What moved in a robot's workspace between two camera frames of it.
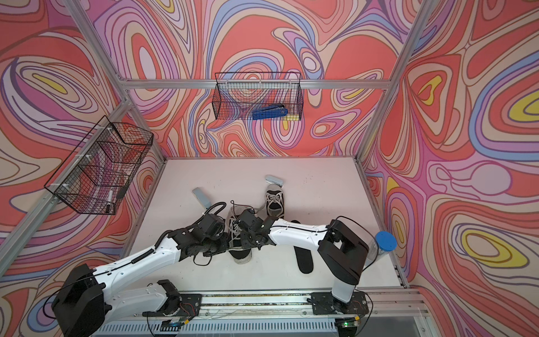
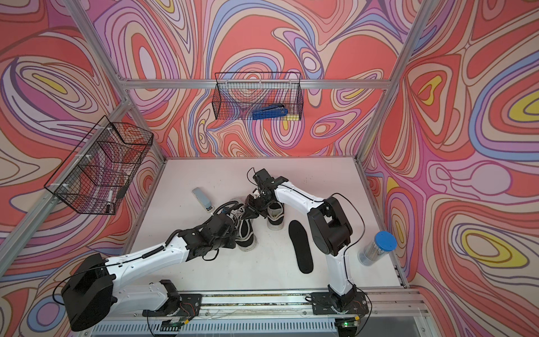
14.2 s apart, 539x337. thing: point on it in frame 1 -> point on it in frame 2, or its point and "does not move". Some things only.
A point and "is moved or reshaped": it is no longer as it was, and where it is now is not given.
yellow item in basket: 292,117 does not move
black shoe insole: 304,260 does not move
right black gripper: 245,243 -> 251,211
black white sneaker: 274,201 does not move
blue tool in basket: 269,111 does not move
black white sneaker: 240,255 is moved or reshaped
